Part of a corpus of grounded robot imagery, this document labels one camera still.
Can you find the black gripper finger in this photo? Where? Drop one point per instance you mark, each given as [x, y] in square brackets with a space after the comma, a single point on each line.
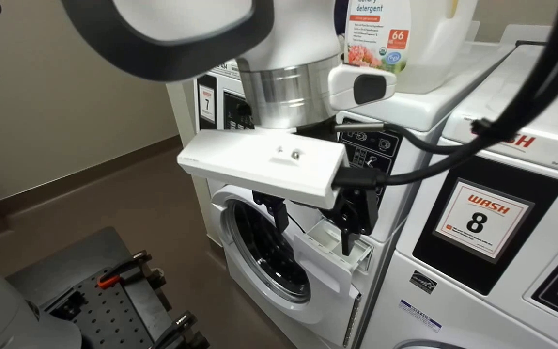
[359, 210]
[273, 210]

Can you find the white detergent drawer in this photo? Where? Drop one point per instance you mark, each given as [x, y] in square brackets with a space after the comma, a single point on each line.
[320, 249]

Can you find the translucent detergent bottle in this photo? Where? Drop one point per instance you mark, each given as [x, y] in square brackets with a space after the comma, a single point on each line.
[434, 46]

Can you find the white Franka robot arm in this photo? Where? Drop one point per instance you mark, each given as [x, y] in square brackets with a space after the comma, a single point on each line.
[291, 32]

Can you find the white washing machine labelled 7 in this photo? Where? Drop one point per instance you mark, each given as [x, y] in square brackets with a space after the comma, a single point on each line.
[421, 110]

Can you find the white washing machine labelled 8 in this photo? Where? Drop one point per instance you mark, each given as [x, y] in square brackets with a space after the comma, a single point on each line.
[485, 323]

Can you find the white-rimmed glass washer door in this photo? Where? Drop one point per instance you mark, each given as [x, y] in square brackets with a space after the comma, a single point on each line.
[330, 304]

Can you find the number 8 label card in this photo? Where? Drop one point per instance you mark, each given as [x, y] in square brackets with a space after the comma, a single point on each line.
[483, 224]

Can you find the number 7 label card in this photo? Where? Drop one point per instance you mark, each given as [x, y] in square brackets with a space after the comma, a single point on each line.
[208, 104]

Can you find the black clamp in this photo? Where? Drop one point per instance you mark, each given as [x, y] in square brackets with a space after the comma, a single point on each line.
[179, 327]

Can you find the grey cart platform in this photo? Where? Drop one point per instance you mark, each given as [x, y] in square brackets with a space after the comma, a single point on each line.
[72, 259]

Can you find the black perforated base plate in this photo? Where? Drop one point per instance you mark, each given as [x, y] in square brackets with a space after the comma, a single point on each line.
[107, 323]

